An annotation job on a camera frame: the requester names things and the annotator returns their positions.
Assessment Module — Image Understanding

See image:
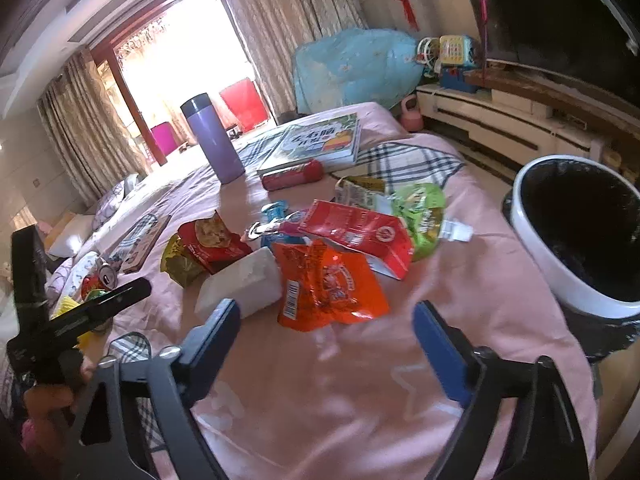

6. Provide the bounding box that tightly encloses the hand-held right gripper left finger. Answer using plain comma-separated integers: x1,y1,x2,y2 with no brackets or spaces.
62,299,242,480

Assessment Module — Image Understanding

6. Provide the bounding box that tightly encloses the wide patterned beige curtain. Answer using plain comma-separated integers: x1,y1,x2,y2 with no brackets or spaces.
220,0,368,116

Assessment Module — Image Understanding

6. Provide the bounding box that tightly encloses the blue toy block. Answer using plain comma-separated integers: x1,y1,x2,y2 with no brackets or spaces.
440,67,481,94

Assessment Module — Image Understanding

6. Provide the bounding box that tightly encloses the picture book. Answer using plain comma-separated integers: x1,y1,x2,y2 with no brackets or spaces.
257,114,362,176

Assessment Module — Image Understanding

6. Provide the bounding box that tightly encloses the white tissue pack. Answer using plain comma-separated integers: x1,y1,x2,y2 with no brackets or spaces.
194,246,283,321

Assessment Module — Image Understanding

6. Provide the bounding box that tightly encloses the person's left hand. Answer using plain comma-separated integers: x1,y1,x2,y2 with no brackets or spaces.
20,357,96,442

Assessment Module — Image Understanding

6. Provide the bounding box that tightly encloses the white bin with black bag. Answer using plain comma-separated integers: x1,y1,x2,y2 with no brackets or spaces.
501,156,640,361

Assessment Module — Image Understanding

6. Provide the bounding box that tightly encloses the white television cabinet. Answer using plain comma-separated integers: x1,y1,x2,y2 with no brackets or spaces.
416,57,640,186

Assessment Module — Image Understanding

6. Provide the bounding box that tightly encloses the white toy fan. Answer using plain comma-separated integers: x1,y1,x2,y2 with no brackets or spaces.
416,37,443,68

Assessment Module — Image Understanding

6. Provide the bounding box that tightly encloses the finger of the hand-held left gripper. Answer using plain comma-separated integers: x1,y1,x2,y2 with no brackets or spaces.
30,303,120,350
80,278,153,314

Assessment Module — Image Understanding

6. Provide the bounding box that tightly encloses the green spouted pouch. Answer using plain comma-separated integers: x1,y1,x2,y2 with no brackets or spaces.
390,182,474,263

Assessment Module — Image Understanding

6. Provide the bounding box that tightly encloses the red drink can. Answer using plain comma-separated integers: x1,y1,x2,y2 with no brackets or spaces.
80,259,121,306

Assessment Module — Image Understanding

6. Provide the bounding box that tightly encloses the thin pink hoop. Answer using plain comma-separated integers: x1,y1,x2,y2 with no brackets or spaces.
475,0,494,91

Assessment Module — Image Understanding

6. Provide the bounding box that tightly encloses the blue floral cover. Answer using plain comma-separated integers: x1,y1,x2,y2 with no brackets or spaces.
291,29,426,116

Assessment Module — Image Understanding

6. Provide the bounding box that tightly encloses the narrow patterned beige curtain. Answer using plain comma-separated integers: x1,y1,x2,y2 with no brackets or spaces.
37,47,151,206

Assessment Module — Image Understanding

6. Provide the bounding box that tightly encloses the yellow green snack packet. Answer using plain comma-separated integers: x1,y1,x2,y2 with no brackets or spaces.
160,234,208,288

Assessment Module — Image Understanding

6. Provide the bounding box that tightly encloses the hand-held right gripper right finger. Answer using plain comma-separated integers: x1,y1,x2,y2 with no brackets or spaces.
412,300,601,480

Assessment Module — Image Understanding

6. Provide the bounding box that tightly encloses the purple thermos bottle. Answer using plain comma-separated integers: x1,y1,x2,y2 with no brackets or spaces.
180,92,247,185

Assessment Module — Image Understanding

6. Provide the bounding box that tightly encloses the magenta stool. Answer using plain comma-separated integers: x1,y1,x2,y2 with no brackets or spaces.
150,121,179,154

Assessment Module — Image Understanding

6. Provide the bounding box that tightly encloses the red cookie packet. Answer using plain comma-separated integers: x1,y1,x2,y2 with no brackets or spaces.
177,211,253,276

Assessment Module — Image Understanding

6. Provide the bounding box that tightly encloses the orange snack packet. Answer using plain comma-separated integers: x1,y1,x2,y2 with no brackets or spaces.
272,240,390,332

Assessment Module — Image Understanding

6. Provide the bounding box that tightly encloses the floral pillow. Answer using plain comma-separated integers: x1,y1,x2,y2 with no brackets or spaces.
95,172,141,231

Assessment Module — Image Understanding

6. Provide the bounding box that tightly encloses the long brown box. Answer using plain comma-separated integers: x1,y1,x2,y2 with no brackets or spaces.
111,214,172,275

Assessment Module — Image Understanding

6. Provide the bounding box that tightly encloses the red chair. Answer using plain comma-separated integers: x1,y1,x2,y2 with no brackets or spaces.
219,77,266,131

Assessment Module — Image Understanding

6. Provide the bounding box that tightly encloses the red sausage tube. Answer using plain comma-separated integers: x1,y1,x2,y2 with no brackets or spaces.
261,158,323,192

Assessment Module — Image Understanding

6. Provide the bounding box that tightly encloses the red carton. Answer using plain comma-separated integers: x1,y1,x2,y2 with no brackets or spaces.
300,200,415,281

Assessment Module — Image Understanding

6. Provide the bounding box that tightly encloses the pink kettlebell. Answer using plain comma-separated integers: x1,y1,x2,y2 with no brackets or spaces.
400,94,424,133

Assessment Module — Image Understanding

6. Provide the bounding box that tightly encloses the black television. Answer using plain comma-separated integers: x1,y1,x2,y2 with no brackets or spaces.
457,0,640,92

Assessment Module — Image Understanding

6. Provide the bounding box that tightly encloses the bright yellow packet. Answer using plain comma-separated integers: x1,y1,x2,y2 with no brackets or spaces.
50,296,108,351

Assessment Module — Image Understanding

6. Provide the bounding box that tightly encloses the yellow blue toy phone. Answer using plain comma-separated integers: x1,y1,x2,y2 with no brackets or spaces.
439,35,476,68

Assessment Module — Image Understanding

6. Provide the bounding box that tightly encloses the white pillow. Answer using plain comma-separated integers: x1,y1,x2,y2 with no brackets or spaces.
47,214,96,260

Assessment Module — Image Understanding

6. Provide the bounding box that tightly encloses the blue bone-shaped packet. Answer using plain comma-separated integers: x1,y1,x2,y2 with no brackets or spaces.
245,201,301,250

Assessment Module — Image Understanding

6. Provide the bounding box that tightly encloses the pink glitter packet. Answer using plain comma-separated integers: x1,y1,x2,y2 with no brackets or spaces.
274,220,311,241

